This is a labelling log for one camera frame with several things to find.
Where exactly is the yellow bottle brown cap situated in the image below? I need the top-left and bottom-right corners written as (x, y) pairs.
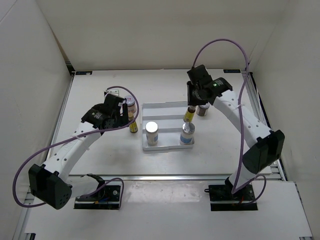
top-left (183, 105), bottom-right (197, 123)

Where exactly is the white can beige label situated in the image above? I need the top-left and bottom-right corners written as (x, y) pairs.
top-left (145, 121), bottom-right (159, 146)

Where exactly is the white can blue label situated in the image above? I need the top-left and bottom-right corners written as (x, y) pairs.
top-left (179, 122), bottom-right (195, 145)

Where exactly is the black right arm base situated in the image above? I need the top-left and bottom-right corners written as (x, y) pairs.
top-left (204, 184), bottom-right (258, 212)

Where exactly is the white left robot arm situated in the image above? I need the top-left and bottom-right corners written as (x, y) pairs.
top-left (28, 93), bottom-right (129, 210)

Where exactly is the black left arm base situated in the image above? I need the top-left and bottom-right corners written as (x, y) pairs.
top-left (73, 173), bottom-right (125, 210)

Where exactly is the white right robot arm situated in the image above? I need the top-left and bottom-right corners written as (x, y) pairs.
top-left (187, 65), bottom-right (285, 200)

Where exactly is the pink spice jar white lid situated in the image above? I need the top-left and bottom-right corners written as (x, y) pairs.
top-left (125, 95), bottom-right (137, 114)

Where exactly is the yellow bottle tan cap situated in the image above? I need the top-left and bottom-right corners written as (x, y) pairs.
top-left (128, 112), bottom-right (138, 133)

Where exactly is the brown spice jar white lid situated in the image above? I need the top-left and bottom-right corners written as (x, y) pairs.
top-left (196, 104), bottom-right (210, 117)

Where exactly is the white stepped organizer tray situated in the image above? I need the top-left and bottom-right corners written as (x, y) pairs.
top-left (141, 101), bottom-right (194, 151)

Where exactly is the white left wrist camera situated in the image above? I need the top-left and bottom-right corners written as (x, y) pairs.
top-left (104, 88), bottom-right (120, 96)

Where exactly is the aluminium front rail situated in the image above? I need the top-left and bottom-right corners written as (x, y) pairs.
top-left (44, 174), bottom-right (231, 182)

